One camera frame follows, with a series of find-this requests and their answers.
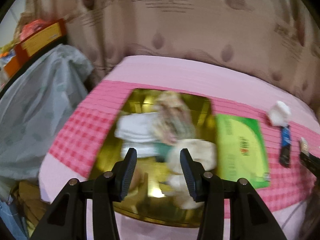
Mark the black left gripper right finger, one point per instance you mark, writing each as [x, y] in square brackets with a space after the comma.
[250, 218]

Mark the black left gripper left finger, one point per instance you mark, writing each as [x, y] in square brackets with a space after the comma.
[66, 216]

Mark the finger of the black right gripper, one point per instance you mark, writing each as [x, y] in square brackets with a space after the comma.
[284, 157]
[311, 162]

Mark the white sock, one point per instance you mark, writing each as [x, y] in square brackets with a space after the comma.
[279, 114]
[136, 131]

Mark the cream fabric scrunchie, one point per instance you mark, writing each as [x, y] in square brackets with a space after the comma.
[187, 161]

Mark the colourful striped towel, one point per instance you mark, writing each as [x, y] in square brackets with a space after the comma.
[173, 121]

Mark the cotton swab packet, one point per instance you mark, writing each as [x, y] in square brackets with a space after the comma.
[304, 147]

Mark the teal fluffy pompom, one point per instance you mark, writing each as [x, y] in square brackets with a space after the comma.
[162, 149]

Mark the pink checked tablecloth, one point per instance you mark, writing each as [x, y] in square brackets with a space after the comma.
[75, 148]

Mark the green tissue box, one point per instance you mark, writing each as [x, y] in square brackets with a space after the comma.
[241, 151]

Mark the grey plastic bag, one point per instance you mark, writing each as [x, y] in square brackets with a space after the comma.
[35, 108]

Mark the beige leaf print curtain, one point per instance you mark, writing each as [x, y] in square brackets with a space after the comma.
[274, 40]

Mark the gold red cardboard box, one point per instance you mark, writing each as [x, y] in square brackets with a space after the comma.
[145, 200]

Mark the red yellow box on shelf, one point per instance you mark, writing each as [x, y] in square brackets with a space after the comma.
[34, 44]

